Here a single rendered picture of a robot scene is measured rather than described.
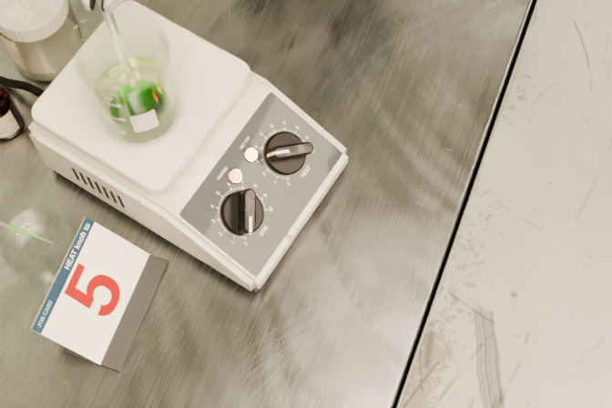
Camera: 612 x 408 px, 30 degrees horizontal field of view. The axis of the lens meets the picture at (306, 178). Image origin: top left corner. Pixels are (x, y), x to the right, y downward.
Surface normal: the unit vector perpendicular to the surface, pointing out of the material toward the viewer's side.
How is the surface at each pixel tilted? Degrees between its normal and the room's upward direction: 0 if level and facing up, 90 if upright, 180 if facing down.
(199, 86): 0
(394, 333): 0
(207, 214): 30
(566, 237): 0
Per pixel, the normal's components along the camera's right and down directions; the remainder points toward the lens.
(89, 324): 0.58, -0.13
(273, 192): 0.39, -0.12
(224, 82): -0.04, -0.42
